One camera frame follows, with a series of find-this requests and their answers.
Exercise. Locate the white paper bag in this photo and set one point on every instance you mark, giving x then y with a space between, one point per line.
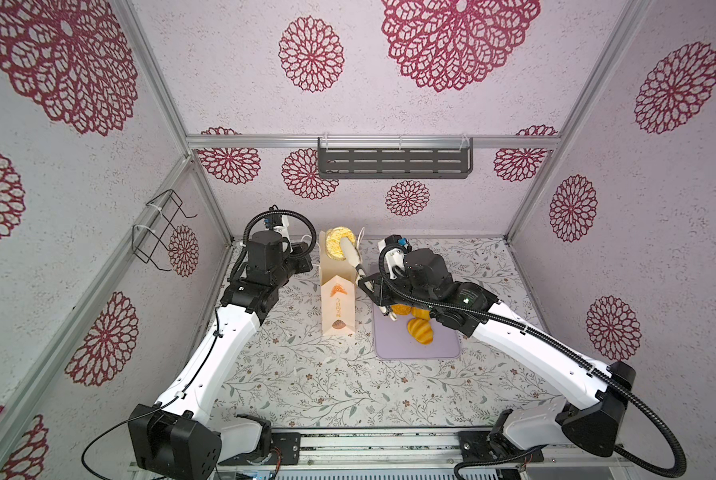
337 287

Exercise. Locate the grey metal wall shelf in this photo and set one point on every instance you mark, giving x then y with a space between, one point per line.
397 163

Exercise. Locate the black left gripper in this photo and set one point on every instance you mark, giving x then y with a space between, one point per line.
303 263

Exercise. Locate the lavender plastic tray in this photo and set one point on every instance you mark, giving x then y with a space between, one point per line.
392 340

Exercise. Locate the striped croissant bread middle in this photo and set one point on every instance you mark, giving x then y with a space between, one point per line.
420 330

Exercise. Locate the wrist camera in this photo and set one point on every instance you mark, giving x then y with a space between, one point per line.
277 222
393 250

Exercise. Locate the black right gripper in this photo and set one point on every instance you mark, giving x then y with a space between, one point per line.
382 299

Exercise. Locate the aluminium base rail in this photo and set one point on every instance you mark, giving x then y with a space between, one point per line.
399 448

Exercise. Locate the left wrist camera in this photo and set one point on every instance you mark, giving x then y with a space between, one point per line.
277 222

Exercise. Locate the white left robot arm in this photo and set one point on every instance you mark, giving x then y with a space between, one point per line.
172 437

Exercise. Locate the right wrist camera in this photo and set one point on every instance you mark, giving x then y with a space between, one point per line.
393 250

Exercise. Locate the black wire wall rack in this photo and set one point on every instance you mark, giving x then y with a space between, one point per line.
150 237

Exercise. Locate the pale round crumbly bread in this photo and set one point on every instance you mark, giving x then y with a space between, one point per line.
333 242

